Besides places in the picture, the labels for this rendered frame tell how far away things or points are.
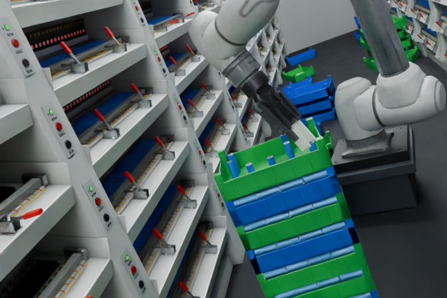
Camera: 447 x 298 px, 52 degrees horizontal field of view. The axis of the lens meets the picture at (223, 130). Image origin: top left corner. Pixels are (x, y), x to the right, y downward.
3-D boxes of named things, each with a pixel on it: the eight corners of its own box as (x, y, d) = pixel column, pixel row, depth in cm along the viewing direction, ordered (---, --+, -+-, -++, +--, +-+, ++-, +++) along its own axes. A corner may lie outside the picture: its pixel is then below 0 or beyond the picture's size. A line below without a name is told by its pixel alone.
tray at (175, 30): (194, 27, 221) (193, 7, 218) (155, 51, 166) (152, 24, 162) (155, 28, 225) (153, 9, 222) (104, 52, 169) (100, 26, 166)
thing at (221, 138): (236, 131, 237) (235, 106, 232) (213, 184, 181) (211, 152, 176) (198, 131, 240) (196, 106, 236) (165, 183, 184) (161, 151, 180)
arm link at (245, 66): (253, 46, 120) (268, 63, 120) (233, 67, 126) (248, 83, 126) (237, 57, 113) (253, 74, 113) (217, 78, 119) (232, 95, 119)
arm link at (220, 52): (214, 81, 121) (237, 54, 110) (175, 38, 121) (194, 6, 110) (237, 64, 127) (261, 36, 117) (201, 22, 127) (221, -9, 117)
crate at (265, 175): (320, 140, 136) (311, 116, 134) (332, 165, 117) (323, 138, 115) (227, 173, 140) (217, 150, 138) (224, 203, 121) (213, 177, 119)
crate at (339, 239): (344, 208, 142) (336, 186, 140) (360, 243, 123) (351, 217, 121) (254, 237, 147) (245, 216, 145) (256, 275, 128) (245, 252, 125)
